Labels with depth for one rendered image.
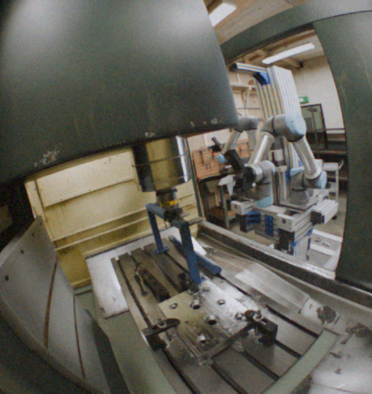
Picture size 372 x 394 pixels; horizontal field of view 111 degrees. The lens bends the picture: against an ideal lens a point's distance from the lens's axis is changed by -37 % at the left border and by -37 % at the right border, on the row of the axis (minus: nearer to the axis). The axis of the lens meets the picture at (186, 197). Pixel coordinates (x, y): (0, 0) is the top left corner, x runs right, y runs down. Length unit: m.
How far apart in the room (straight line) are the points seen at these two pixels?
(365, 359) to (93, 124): 1.16
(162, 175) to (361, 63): 0.83
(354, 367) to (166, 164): 1.02
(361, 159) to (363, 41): 0.49
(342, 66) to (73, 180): 1.70
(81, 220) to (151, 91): 1.27
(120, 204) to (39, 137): 1.24
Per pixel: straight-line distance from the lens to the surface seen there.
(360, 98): 0.85
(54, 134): 0.40
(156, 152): 0.47
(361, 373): 0.93
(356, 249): 0.99
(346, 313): 1.15
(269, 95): 1.62
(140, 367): 1.07
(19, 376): 0.41
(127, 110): 0.41
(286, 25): 1.04
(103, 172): 1.52
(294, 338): 0.73
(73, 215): 1.56
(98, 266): 1.58
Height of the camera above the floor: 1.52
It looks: 15 degrees down
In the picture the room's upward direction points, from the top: 12 degrees counter-clockwise
